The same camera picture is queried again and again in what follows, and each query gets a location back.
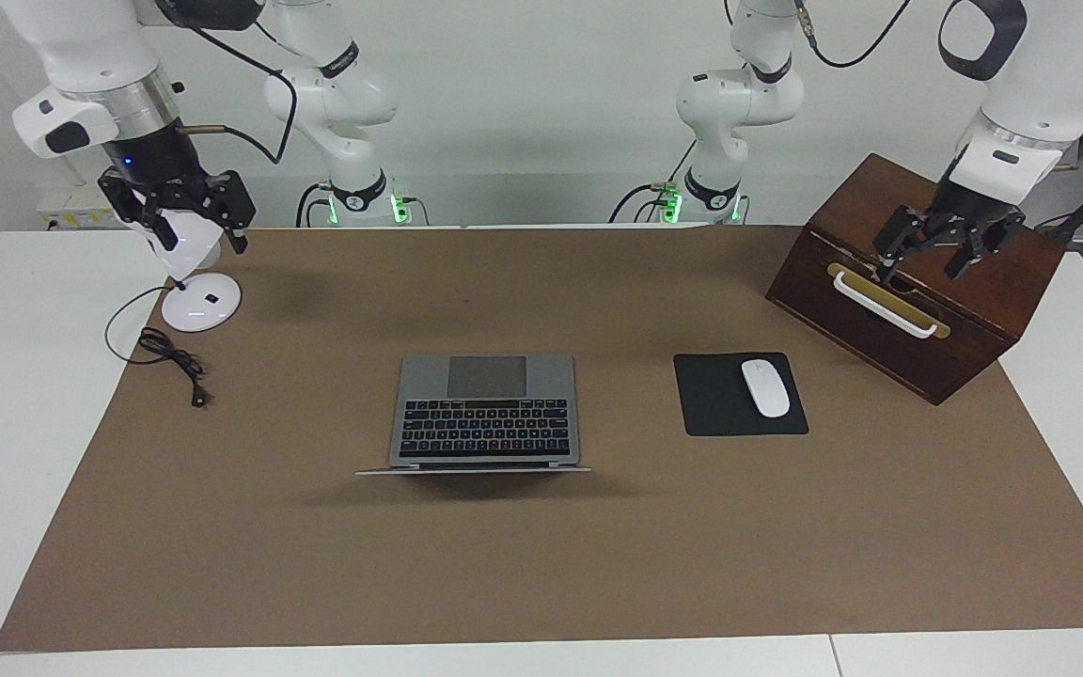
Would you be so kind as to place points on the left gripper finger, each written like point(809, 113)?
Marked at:
point(993, 237)
point(901, 235)

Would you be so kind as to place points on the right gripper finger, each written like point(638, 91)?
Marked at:
point(133, 197)
point(236, 202)

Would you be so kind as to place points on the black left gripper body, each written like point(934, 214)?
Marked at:
point(965, 207)

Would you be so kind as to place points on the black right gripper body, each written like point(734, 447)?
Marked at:
point(154, 155)

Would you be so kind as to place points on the silver laptop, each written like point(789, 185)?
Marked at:
point(485, 423)

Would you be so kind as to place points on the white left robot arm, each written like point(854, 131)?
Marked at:
point(1068, 56)

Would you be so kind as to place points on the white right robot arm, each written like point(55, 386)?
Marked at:
point(90, 47)

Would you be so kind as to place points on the white desk lamp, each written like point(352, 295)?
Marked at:
point(203, 306)

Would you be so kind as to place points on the dark wooden box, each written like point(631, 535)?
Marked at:
point(927, 365)

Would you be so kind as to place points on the white computer mouse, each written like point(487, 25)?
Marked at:
point(765, 387)

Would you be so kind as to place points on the black mouse pad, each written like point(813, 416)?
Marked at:
point(711, 404)

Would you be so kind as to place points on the brown table mat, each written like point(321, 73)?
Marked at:
point(504, 564)

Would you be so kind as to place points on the white wall power strip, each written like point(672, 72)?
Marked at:
point(71, 218)

